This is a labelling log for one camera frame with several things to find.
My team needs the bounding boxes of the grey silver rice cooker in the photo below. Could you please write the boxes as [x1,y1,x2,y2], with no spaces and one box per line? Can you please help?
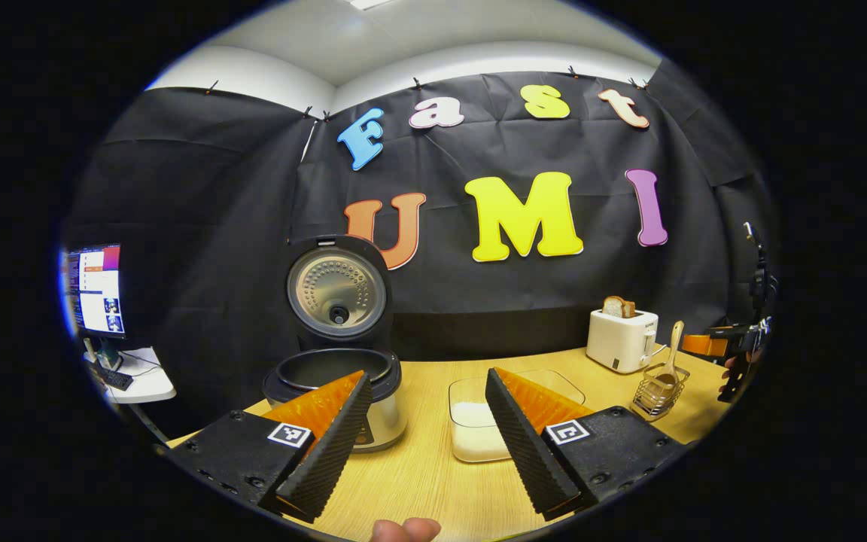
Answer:
[263,235,404,454]

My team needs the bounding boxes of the clear plastic rice container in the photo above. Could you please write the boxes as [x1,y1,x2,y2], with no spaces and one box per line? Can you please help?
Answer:
[449,369,586,464]

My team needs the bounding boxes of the computer monitor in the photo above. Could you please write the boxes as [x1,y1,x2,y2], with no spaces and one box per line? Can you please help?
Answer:
[65,242,127,370]

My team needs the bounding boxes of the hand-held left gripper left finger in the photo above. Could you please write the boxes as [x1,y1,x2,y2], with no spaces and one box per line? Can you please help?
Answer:
[163,370,374,524]

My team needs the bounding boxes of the black backdrop cloth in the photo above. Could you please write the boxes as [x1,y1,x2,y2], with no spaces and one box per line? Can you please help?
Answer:
[61,56,777,445]

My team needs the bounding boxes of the black keyboard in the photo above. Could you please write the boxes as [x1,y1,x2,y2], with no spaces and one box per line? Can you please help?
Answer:
[91,364,134,391]

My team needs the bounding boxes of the white side table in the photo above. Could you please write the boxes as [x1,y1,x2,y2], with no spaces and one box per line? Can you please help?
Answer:
[87,346,176,405]

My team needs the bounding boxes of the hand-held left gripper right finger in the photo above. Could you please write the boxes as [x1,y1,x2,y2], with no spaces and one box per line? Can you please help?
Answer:
[485,367,687,522]

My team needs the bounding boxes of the white toaster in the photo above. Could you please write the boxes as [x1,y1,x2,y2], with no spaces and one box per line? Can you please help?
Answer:
[586,309,660,374]

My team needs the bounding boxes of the wooden spoon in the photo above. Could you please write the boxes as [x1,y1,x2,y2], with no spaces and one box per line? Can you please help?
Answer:
[644,321,685,403]

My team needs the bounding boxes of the white rice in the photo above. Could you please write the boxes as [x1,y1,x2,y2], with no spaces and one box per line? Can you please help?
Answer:
[452,401,514,461]

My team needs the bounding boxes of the wire chopstick holder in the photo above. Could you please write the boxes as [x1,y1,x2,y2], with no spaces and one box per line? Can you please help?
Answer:
[631,364,691,421]

